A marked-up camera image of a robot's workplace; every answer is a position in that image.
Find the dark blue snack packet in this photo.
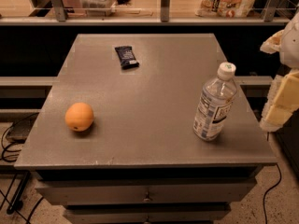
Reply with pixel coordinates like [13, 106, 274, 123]
[115, 46, 139, 70]

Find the metal railing shelf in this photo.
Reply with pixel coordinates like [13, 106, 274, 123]
[0, 0, 298, 26]

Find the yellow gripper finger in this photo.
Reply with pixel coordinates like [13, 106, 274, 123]
[274, 71, 299, 110]
[260, 105, 292, 132]

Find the orange fruit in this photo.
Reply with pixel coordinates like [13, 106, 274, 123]
[64, 103, 94, 132]

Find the black metal stand left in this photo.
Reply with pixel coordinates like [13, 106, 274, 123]
[0, 171, 30, 215]

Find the clear plastic water bottle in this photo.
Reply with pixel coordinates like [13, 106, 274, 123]
[193, 62, 237, 141]

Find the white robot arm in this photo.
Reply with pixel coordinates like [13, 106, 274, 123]
[260, 14, 299, 132]

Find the black floor cable right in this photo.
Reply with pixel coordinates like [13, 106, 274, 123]
[262, 163, 283, 224]

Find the printed snack bag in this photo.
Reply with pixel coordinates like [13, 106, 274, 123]
[195, 0, 255, 18]

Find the clear plastic storage box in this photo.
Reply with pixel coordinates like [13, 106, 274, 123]
[79, 0, 116, 17]

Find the grey drawer cabinet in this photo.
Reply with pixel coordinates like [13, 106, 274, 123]
[16, 34, 277, 224]

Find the black floor cables left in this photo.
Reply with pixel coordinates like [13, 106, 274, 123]
[0, 112, 40, 163]

